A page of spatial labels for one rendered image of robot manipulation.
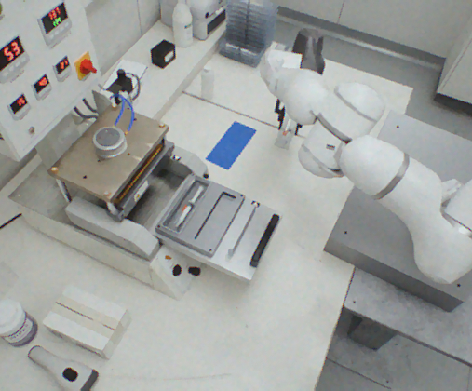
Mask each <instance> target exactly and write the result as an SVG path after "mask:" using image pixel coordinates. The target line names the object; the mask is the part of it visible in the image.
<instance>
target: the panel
mask: <svg viewBox="0 0 472 391"><path fill-rule="evenodd" d="M155 260H156V262H157V263H158V264H159V265H160V266H161V268H162V269H163V271H164V272H166V273H167V276H168V277H169V278H170V279H171V280H172V283H173V284H175V286H176V287H177V288H178V290H179V291H180V292H181V293H182V295H184V293H185V292H186V290H188V288H189V286H190V284H191V282H192V280H193V278H195V276H193V275H192V274H191V273H189V272H188V269H189V268H190V266H193V267H194V266H196V267H200V266H201V264H202V262H200V261H197V260H196V259H194V258H191V257H190V256H188V255H184V254H183V253H181V252H178V251H177V250H175V249H172V248H169V247H167V246H166V245H164V244H163V246H162V247H161V250H160V251H159V252H158V253H157V254H156V256H155ZM176 266H180V267H181V268H182V271H181V273H180V274H179V275H178V276H175V275H174V268H175V267H176Z"/></svg>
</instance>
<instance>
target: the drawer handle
mask: <svg viewBox="0 0 472 391"><path fill-rule="evenodd" d="M279 220H280V215H276V214H274V215H273V216H272V218H271V220H270V222H269V224H268V226H267V227H266V229H265V231H264V233H263V237H262V238H261V240H260V242H259V244H258V247H257V249H256V250H255V251H254V253H253V255H252V258H251V261H250V264H249V265H250V266H254V267H256V268H257V267H258V263H259V260H260V259H261V258H262V256H263V251H264V250H265V248H266V246H267V244H268V243H269V239H270V238H271V236H272V234H273V233H274V232H275V227H276V226H277V225H278V223H279Z"/></svg>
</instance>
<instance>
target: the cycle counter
mask: <svg viewBox="0 0 472 391"><path fill-rule="evenodd" d="M20 54H21V50H20V47H19V45H18V43H17V41H13V42H12V43H11V44H10V45H9V46H8V47H5V48H4V49H3V50H2V51H0V66H1V68H3V67H5V65H6V64H7V63H10V61H12V60H13V59H14V58H16V57H17V56H18V55H20Z"/></svg>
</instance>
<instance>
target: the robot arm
mask: <svg viewBox="0 0 472 391"><path fill-rule="evenodd" d="M323 40H324V34H323V33H322V32H321V31H320V30H319V29H312V28H303V29H300V30H299V32H298V33H297V36H296V39H295V41H294V45H293V47H292V51H291V52H288V51H279V50H274V49H271V50H269V51H267V52H266V53H265V54H263V58H262V61H261V64H260V75H261V79H262V80H263V82H264V83H265V84H266V85H267V87H268V89H269V92H270V93H272V94H273V95H274V96H276V97H277V100H276V107H275V114H279V116H278V120H277V121H279V122H280V125H279V128H278V130H280V128H281V126H282V125H283V121H284V118H285V114H286V113H287V114H288V115H289V117H290V119H291V120H293V121H295V122H297V128H296V131H295V135H294V136H297V132H298V130H299V128H302V127H303V125H313V127H312V129H311V130H310V131H309V135H308V136H307V137H306V139H305V141H303V143H302V145H301V147H300V149H299V151H298V158H299V161H300V163H301V164H302V165H303V168H304V169H305V170H308V171H309V172H311V173H312V174H313V175H315V176H320V177H323V178H328V179H331V178H333V177H339V178H342V177H343V176H346V177H347V178H348V180H349V181H350V182H352V183H353V184H354V185H355V186H356V187H358V188H359V189H360V190H361V191H362V192H364V193H366V194H367V195H368V196H370V197H371V198H373V200H375V201H376V202H377V203H378V204H381V205H383V207H385V208H386V209H388V210H390V211H391V212H393V213H394V214H395V215H397V216H398V217H399V219H400V220H401V221H403V222H404V223H405V225H406V227H407V228H408V229H409V231H410V233H411V239H412V242H413V247H414V260H415V263H416V266H417V267H418V269H419V270H420V272H422V273H423V274H424V275H425V276H426V277H428V278H430V279H431V280H433V281H434V282H436V283H446V284H451V283H454V282H455V281H456V280H457V279H458V278H460V277H462V276H463V275H465V274H466V273H467V272H470V271H471V269H472V180H471V181H470V182H467V183H466V184H465V185H463V184H461V182H458V181H457V180H455V178H454V179H451V180H449V181H447V182H442V181H441V180H440V178H439V177H438V175H437V173H435V172H434V171H433V170H430V169H428V168H427V167H426V166H425V165H422V164H421V163H419V162H418V161H416V159H413V158H411V157H410V155H409V154H407V153H405V152H403V151H401V150H400V149H399V148H397V147H395V146H394V145H393V144H390V143H388V142H383V141H381V140H379V139H377V138H375V137H372V136H369V134H370V132H371V130H372V129H373V127H374V126H375V125H376V124H377V121H379V120H380V119H381V117H382V115H383V112H384V109H385V107H384V102H383V100H382V97H381V95H380V94H379V93H378V92H377V91H376V90H375V89H374V88H373V87H371V85H367V84H362V83H359V82H357V81H353V82H346V83H344V84H342V85H339V86H338V85H332V86H331V87H332V88H333V89H334V90H332V91H330V89H329V87H328V85H327V83H326V80H325V79H324V78H323V76H322V75H323V73H324V69H325V67H326V62H325V60H324V58H323V57H322V55H321V51H322V48H323ZM281 101H282V102H283V103H284V106H283V107H282V108H281V109H280V102H281ZM285 111H286V112H285Z"/></svg>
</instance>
